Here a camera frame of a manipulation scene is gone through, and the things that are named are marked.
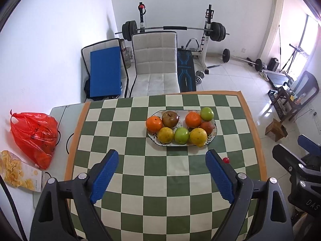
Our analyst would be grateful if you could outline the white padded chair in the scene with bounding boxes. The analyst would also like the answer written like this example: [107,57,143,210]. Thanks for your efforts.
[131,31,181,98]

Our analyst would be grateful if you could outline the black blue weight bench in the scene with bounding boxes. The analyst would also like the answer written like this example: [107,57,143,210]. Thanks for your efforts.
[177,49,197,92]

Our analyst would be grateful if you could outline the small barbell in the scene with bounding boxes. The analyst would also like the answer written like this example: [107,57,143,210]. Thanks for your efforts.
[222,48,264,72]

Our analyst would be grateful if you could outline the white barbell rack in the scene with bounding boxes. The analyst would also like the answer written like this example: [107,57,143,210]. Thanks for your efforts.
[139,2,216,75]

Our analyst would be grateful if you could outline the black cable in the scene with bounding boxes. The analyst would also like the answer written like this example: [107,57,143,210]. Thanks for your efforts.
[56,129,76,156]

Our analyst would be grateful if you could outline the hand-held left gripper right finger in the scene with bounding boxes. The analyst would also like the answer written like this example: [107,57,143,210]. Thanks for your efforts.
[206,149,294,241]

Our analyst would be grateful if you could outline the black treadmill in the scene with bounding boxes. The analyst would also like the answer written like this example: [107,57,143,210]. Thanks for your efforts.
[262,70,294,89]

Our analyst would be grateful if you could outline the floral oval plate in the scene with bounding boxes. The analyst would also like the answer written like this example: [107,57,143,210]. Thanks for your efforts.
[146,109,217,147]

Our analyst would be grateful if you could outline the red plastic bag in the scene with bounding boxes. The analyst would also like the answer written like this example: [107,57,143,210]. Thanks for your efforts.
[10,110,59,170]

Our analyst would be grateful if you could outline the green white checkered tablecloth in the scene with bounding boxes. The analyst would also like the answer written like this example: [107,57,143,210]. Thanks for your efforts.
[64,91,267,241]

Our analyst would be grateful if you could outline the orange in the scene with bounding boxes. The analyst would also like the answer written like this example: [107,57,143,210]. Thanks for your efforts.
[146,116,163,132]
[185,112,202,128]

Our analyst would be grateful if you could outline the chair with blue cushion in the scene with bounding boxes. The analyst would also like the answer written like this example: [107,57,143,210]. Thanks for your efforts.
[81,38,129,99]

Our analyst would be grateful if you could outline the large yellow lemon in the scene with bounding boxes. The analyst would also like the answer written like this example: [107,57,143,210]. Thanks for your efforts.
[189,128,208,147]

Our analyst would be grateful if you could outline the red apple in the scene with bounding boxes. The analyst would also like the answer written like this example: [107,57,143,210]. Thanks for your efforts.
[199,121,215,134]

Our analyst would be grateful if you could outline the racked barbell with plates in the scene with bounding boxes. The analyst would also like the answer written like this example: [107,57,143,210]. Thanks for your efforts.
[115,21,230,42]

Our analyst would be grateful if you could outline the dark brown apple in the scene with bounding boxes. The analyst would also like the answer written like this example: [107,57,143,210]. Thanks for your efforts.
[162,111,179,128]

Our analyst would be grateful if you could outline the small wooden stool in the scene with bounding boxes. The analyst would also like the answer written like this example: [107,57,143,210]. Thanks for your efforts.
[265,118,288,142]

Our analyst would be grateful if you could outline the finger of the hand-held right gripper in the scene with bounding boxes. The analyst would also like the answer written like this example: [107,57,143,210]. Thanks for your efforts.
[272,144,321,179]
[298,135,321,161]

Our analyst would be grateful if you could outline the black speaker box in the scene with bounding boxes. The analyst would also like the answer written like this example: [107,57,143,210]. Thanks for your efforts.
[267,58,279,72]

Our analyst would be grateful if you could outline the metal stand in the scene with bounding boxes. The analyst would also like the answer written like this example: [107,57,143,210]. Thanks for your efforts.
[280,43,311,74]

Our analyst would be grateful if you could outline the clear water jug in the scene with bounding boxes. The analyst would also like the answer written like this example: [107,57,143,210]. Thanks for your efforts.
[120,40,133,69]

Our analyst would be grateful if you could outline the dark wooden chair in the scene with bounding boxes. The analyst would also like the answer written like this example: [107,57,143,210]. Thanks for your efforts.
[267,71,319,128]

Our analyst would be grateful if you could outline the dumbbell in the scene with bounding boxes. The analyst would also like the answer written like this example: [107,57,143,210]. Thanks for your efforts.
[195,70,206,85]

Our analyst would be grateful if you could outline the yellow chips bag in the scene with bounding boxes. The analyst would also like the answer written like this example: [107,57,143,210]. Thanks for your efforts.
[0,150,43,192]

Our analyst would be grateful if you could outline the small yellow citrus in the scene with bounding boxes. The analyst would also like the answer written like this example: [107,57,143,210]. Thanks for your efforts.
[158,127,174,143]

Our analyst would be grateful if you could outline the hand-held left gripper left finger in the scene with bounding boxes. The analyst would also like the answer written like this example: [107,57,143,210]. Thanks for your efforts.
[29,149,119,241]

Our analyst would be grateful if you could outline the green apple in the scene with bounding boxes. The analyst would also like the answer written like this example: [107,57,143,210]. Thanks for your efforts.
[174,128,190,144]
[200,107,214,121]

